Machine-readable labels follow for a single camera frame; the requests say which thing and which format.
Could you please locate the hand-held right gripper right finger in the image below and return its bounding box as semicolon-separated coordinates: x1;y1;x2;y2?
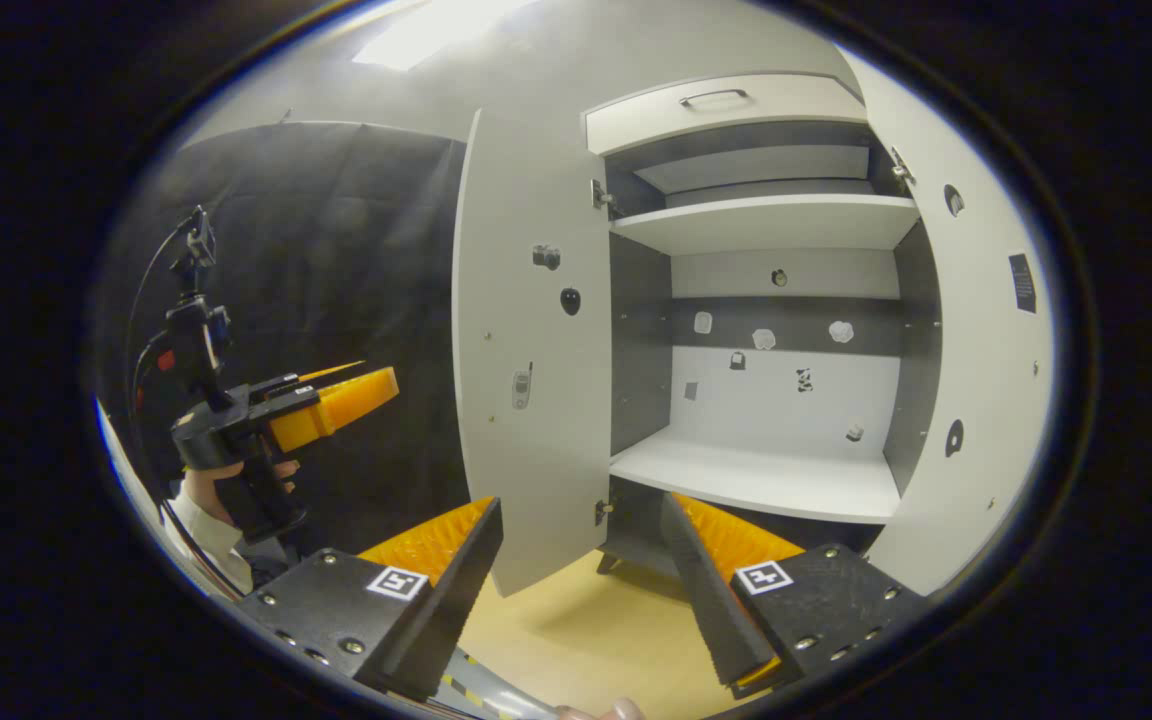
661;492;929;699

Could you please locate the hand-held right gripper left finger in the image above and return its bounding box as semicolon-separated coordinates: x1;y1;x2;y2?
236;497;504;701

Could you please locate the cabinet door with camera sticker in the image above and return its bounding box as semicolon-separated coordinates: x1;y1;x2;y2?
451;108;617;599

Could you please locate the white double-door shoe cabinet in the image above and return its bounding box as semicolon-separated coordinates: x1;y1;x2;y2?
451;45;1059;601

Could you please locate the cabinet door with headphone sticker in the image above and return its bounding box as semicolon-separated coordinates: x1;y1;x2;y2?
834;45;1059;599

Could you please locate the white cabinet shelf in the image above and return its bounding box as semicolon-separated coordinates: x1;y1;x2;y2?
608;425;903;527
611;193;923;257

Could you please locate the black backdrop cloth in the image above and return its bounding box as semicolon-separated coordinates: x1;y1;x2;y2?
96;120;474;561

